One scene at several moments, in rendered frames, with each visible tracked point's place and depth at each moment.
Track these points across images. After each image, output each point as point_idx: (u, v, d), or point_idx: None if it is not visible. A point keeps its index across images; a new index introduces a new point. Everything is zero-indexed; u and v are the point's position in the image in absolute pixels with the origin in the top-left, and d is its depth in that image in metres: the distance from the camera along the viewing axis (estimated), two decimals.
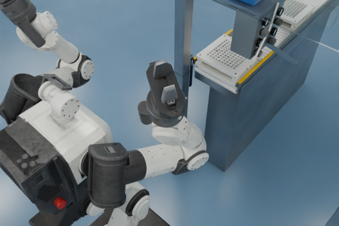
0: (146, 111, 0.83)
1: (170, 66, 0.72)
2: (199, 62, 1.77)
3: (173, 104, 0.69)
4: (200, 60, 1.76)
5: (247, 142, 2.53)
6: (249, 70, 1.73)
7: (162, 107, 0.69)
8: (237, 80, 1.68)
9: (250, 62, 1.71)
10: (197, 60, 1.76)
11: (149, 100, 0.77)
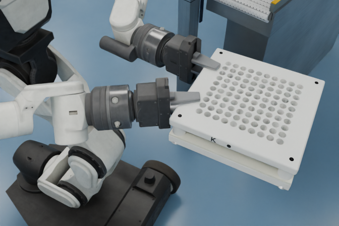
0: None
1: (170, 125, 0.71)
2: None
3: (169, 95, 0.68)
4: None
5: None
6: (230, 157, 0.65)
7: (168, 82, 0.69)
8: (179, 135, 0.69)
9: (237, 142, 0.62)
10: None
11: None
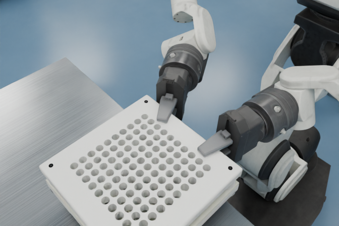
0: None
1: None
2: None
3: (167, 94, 0.68)
4: None
5: None
6: None
7: (179, 90, 0.67)
8: None
9: (93, 131, 0.64)
10: None
11: (193, 84, 0.76)
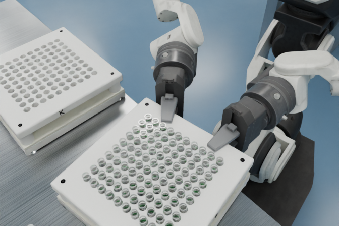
0: None
1: None
2: None
3: (167, 94, 0.68)
4: None
5: (333, 47, 2.26)
6: None
7: (178, 90, 0.67)
8: None
9: (13, 50, 0.81)
10: (119, 81, 0.78)
11: (188, 81, 0.76)
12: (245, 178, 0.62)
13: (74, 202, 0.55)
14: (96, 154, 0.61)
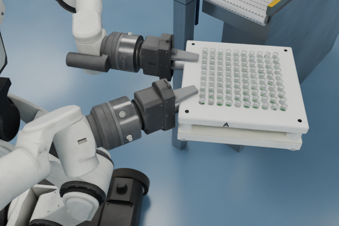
0: None
1: (174, 124, 0.71)
2: None
3: None
4: None
5: None
6: None
7: None
8: None
9: None
10: None
11: None
12: None
13: (303, 105, 0.68)
14: (262, 115, 0.67)
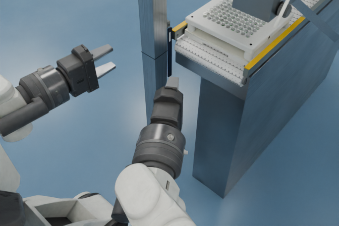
0: None
1: None
2: None
3: None
4: None
5: (256, 157, 1.85)
6: None
7: None
8: None
9: None
10: None
11: None
12: (188, 27, 1.12)
13: None
14: (274, 21, 1.06)
